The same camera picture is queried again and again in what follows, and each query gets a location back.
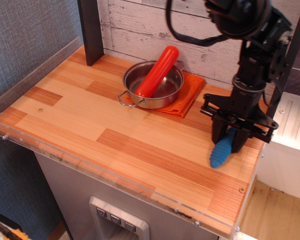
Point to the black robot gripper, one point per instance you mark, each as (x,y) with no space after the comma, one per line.
(240,110)

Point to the blue handled metal spoon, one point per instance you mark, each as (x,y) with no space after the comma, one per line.
(222,149)

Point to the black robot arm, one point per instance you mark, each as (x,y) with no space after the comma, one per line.
(265,34)

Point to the silver metal pan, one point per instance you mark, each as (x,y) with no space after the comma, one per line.
(166,93)

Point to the orange woven cloth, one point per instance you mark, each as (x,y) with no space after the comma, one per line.
(187,95)

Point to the red plastic sausage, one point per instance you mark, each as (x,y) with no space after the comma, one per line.
(156,75)

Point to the clear acrylic edge guard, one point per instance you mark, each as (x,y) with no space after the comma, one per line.
(153,179)

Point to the grey toy fridge cabinet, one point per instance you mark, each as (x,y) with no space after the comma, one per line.
(94,210)

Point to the dark vertical post right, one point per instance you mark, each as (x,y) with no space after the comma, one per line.
(290,60)

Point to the dark vertical post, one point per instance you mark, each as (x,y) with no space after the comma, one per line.
(91,30)
(290,60)

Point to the dark vertical post left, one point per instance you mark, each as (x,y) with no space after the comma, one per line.
(91,30)

